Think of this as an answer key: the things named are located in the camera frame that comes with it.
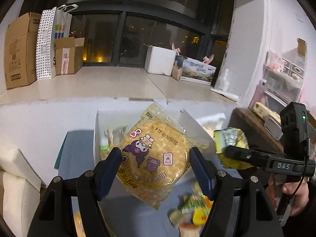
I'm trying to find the white dotted paper bag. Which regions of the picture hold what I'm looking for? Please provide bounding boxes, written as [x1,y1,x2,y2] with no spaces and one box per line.
[36,4,78,80]

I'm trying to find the white sofa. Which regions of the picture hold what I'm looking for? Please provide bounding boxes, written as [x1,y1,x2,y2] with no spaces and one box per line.
[1,146,41,236]

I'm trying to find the yellow-green chip bag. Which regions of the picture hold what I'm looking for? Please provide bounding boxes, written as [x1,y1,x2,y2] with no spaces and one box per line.
[213,127,252,170]

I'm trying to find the yellow tissue pack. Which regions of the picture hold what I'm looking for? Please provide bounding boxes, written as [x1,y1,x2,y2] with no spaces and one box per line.
[196,113,226,138]

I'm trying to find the printed landscape carton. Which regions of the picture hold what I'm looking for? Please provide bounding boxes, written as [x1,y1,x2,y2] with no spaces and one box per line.
[180,56,216,86]

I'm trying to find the white open storage box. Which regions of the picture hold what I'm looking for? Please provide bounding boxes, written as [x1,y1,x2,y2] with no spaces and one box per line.
[94,103,213,164]

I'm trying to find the green candy packet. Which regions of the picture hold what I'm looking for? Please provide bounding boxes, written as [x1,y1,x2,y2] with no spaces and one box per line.
[181,194,206,213]

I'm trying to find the white foam box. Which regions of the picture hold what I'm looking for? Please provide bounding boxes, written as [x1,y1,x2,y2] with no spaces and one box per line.
[144,45,176,76]

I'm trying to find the person's right hand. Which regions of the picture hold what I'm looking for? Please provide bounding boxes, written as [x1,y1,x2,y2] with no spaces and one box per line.
[266,174,309,216]

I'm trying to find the pink plush toy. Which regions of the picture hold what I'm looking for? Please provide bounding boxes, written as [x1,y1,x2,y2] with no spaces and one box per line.
[171,43,181,56]

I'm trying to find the wooden side shelf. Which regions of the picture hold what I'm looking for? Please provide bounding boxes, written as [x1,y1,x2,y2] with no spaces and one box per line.
[229,108,283,153]

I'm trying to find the white plastic bottle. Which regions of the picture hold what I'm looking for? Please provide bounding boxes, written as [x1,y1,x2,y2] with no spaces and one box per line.
[215,69,229,92]

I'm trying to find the small jelly cup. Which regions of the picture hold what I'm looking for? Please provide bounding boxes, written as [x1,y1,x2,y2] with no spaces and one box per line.
[169,210,191,227]

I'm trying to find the clear drawer organizer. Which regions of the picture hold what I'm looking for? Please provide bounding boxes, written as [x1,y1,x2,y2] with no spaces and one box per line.
[249,49,307,113]

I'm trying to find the yellow tissue box on shelf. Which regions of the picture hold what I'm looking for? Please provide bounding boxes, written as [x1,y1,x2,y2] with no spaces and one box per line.
[252,102,281,125]

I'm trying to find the white alarm clock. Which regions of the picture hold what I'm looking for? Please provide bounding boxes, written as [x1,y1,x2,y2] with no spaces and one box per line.
[264,117,283,141]

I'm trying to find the kuromi rice cracker pack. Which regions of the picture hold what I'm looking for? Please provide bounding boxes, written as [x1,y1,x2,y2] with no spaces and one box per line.
[116,102,211,211]

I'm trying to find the small open cardboard box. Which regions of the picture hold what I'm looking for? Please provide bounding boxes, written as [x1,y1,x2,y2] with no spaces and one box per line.
[54,37,85,75]

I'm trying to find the tall brown cardboard box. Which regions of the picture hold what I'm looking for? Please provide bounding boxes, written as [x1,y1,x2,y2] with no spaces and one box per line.
[4,12,41,89]

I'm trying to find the yellow cheese snack packet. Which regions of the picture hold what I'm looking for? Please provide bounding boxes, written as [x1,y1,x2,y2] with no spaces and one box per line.
[192,195,213,226]

